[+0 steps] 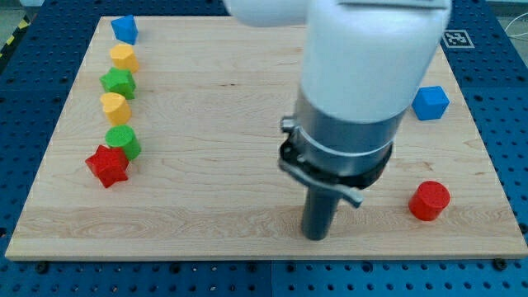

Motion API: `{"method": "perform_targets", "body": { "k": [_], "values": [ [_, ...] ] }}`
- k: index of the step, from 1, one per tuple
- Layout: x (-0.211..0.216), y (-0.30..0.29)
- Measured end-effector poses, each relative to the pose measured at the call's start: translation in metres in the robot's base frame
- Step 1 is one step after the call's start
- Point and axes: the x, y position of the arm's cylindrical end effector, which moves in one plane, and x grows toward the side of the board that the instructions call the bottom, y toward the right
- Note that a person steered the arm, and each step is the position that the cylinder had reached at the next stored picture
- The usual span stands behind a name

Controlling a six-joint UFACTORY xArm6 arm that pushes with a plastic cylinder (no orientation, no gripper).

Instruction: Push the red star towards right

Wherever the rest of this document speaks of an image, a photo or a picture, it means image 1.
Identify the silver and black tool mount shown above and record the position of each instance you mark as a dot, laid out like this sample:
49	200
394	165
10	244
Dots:
328	153

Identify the red star block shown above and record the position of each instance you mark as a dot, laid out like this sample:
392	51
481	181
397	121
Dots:
108	165

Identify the green cylinder block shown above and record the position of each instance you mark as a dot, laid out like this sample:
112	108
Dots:
124	137

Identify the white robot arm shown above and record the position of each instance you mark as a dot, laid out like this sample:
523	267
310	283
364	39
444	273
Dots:
363	63

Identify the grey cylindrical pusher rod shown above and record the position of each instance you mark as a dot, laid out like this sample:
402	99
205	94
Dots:
319	210

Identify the wooden board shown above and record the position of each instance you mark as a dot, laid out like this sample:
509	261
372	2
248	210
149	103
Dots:
210	95

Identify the yellow hexagon block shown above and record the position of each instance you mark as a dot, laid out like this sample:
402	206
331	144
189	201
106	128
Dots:
123	57

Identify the yellow rounded block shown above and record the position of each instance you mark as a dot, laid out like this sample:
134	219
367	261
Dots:
116	108

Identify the fiducial marker tag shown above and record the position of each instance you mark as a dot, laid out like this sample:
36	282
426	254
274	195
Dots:
457	39

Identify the red cylinder block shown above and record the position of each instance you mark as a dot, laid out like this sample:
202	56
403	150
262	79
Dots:
429	200

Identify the green star block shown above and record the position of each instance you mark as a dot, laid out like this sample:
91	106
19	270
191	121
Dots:
119	81

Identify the blue cube block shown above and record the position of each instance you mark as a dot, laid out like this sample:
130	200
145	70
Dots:
430	103

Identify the blue pentagon block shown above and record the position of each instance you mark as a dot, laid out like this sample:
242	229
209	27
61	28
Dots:
125	29

